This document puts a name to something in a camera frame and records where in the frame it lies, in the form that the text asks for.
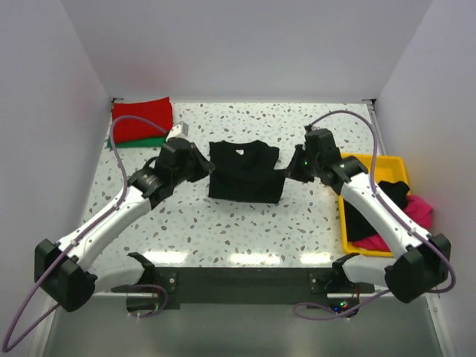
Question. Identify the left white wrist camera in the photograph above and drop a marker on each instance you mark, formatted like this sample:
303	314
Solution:
180	130

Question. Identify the red folded t shirt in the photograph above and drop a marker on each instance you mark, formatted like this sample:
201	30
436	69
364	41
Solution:
149	119

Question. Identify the yellow plastic bin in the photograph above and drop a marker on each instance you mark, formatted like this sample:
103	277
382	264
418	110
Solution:
388	168

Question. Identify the pink t shirt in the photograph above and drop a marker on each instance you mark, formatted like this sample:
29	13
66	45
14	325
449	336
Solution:
418	210

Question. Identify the green folded t shirt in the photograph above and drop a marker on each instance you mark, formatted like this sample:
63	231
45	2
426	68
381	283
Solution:
142	143

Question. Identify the aluminium frame rail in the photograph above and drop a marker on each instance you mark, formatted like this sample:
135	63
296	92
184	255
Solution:
105	326

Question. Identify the black t shirt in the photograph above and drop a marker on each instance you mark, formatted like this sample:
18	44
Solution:
245	172
394	193

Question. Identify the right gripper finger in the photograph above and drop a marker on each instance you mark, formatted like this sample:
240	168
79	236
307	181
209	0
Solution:
299	173
299	155

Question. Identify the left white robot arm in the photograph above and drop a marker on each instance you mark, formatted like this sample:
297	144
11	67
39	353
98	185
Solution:
61	269

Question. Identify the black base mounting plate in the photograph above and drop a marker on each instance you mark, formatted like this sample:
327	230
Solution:
172	287

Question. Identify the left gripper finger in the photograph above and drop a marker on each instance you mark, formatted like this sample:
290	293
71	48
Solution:
202	161
201	170

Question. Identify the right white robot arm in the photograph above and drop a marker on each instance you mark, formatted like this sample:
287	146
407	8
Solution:
421	261

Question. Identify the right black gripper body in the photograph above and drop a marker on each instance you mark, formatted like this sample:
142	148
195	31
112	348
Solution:
305	163

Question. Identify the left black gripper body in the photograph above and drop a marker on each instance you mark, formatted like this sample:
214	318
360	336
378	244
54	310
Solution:
191	160

